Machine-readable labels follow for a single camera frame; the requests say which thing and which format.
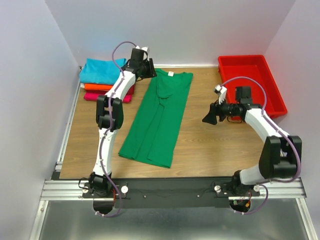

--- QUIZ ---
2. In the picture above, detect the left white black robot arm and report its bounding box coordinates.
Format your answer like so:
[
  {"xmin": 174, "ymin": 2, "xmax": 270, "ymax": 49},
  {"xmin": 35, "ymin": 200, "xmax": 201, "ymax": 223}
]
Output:
[{"xmin": 88, "ymin": 46, "xmax": 156, "ymax": 198}]

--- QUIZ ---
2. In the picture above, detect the red plastic bin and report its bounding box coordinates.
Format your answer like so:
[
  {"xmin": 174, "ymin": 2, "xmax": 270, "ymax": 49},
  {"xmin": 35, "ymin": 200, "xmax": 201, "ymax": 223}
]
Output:
[{"xmin": 218, "ymin": 55, "xmax": 288, "ymax": 119}]

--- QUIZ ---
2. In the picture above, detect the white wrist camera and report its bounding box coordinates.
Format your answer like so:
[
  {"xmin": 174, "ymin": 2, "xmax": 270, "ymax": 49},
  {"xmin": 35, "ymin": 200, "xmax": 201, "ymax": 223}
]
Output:
[
  {"xmin": 214, "ymin": 84, "xmax": 227, "ymax": 105},
  {"xmin": 135, "ymin": 45, "xmax": 150, "ymax": 60}
]

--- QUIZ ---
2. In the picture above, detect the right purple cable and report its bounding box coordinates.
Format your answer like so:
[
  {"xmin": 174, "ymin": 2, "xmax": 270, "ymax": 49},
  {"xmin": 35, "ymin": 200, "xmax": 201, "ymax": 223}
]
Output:
[{"xmin": 218, "ymin": 76, "xmax": 302, "ymax": 216}]

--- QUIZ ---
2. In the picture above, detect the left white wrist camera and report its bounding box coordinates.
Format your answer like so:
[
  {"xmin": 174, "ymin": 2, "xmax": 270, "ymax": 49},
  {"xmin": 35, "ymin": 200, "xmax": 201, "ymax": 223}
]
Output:
[{"xmin": 135, "ymin": 45, "xmax": 150, "ymax": 60}]

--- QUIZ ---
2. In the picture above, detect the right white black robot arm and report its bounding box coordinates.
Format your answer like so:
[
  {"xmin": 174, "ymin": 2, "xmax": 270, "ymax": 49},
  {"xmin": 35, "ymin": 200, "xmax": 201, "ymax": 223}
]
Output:
[{"xmin": 202, "ymin": 85, "xmax": 302, "ymax": 196}]

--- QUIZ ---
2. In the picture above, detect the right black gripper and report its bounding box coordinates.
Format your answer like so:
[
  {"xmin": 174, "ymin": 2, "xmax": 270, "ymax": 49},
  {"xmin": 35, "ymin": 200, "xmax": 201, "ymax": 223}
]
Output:
[{"xmin": 201, "ymin": 95, "xmax": 240, "ymax": 125}]

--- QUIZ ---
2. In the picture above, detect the folded pink t shirt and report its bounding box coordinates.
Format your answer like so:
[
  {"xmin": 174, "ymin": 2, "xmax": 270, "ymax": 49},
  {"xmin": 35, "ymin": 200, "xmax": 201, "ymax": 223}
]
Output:
[{"xmin": 83, "ymin": 91, "xmax": 133, "ymax": 103}]

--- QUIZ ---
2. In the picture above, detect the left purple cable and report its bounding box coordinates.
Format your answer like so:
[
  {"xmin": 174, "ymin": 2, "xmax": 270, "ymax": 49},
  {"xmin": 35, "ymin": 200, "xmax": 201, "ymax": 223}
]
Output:
[{"xmin": 93, "ymin": 41, "xmax": 138, "ymax": 218}]

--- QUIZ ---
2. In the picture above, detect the folded dark red t shirt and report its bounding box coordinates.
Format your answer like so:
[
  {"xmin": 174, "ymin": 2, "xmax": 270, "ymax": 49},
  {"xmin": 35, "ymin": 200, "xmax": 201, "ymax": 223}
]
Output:
[{"xmin": 127, "ymin": 85, "xmax": 135, "ymax": 95}]

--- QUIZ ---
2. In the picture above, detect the folded orange t shirt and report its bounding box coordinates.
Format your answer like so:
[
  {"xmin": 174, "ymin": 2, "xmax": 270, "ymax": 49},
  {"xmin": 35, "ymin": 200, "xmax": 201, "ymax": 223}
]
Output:
[{"xmin": 84, "ymin": 83, "xmax": 113, "ymax": 92}]

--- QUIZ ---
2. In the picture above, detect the purple cable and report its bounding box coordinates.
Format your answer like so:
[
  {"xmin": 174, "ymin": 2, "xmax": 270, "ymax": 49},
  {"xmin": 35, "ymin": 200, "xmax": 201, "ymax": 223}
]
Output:
[
  {"xmin": 218, "ymin": 76, "xmax": 302, "ymax": 216},
  {"xmin": 93, "ymin": 41, "xmax": 138, "ymax": 218}
]

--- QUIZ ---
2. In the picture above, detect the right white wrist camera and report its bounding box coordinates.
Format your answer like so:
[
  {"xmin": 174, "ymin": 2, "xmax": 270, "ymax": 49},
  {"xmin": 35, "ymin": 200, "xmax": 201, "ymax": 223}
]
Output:
[{"xmin": 214, "ymin": 84, "xmax": 227, "ymax": 105}]

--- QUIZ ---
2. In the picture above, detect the green t shirt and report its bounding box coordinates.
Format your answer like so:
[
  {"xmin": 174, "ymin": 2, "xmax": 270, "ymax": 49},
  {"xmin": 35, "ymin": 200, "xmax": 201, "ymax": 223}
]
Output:
[{"xmin": 118, "ymin": 69, "xmax": 193, "ymax": 168}]

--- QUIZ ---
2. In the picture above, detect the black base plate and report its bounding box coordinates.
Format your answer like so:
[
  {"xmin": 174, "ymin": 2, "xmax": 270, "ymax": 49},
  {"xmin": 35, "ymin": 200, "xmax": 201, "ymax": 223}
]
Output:
[{"xmin": 78, "ymin": 177, "xmax": 260, "ymax": 214}]

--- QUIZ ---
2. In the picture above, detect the folded cyan t shirt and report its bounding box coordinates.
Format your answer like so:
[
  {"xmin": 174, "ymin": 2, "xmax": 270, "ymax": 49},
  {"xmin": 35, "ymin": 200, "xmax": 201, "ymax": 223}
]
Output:
[{"xmin": 79, "ymin": 58, "xmax": 121, "ymax": 85}]

